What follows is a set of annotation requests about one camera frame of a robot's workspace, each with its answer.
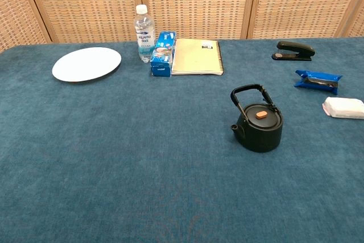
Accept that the black cast iron kettle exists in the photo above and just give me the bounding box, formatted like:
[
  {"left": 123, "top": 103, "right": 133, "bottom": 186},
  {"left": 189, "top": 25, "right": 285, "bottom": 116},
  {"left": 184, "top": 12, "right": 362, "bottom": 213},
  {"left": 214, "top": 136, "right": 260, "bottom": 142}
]
[{"left": 230, "top": 84, "right": 284, "bottom": 153}]

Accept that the beige spiral notebook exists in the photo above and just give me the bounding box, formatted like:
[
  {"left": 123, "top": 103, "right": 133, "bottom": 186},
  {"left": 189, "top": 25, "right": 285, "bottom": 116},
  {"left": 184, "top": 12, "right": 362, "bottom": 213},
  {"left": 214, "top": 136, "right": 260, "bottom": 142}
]
[{"left": 171, "top": 38, "right": 225, "bottom": 76}]

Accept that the blue cardboard box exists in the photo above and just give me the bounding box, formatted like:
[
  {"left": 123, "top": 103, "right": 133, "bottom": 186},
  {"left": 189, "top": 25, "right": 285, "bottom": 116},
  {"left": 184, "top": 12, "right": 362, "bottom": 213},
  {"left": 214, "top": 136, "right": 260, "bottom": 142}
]
[{"left": 150, "top": 31, "right": 177, "bottom": 78}]

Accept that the clear plastic water bottle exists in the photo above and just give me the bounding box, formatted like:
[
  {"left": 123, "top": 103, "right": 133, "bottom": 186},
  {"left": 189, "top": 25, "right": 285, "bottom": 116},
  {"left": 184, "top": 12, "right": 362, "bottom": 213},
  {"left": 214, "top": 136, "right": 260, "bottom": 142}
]
[{"left": 134, "top": 4, "right": 156, "bottom": 63}]

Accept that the woven folding screen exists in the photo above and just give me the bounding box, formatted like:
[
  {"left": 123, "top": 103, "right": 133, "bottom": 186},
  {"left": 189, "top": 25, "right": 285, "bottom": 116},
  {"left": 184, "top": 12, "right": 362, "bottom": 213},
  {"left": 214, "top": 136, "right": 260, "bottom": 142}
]
[{"left": 0, "top": 0, "right": 364, "bottom": 53}]

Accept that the white round plate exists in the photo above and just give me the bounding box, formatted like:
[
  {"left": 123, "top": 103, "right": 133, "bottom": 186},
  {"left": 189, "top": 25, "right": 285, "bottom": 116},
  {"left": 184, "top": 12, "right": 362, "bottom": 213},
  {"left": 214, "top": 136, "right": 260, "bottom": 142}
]
[{"left": 51, "top": 47, "right": 122, "bottom": 83}]

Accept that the black stapler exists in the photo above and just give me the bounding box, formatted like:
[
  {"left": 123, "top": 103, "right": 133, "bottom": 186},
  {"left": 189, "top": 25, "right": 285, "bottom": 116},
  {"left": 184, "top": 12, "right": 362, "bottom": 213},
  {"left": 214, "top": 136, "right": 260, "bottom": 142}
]
[{"left": 271, "top": 40, "right": 316, "bottom": 61}]

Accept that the blue snack packet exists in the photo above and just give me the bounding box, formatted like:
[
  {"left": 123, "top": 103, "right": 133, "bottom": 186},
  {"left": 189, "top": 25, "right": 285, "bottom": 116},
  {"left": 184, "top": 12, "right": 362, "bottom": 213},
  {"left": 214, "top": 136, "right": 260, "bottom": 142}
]
[{"left": 293, "top": 69, "right": 343, "bottom": 95}]

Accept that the white tissue pack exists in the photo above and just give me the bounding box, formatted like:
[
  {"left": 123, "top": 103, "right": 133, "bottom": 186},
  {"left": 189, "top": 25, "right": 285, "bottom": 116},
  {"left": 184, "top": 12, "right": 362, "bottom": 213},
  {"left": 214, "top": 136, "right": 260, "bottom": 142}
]
[{"left": 322, "top": 96, "right": 364, "bottom": 120}]

